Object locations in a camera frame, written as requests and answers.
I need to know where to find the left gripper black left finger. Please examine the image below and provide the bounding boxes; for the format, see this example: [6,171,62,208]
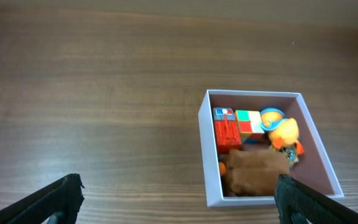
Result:
[0,174,85,224]

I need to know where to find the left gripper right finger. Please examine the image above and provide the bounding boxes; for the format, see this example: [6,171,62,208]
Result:
[274,174,358,224]

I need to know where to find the yellow round spinner toy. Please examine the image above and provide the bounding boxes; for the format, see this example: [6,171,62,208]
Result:
[269,145,299,168]

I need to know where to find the brown plush toy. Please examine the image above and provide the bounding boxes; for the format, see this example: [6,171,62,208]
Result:
[219,149,290,197]

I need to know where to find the yellow duck toy blue hat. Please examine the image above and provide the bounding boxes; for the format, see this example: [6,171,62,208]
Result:
[260,108,305,155]

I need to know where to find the colourful puzzle cube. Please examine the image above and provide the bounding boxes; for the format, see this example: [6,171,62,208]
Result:
[235,110,265,141]

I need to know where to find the white box pink inside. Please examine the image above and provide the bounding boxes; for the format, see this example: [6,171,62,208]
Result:
[198,89,344,207]

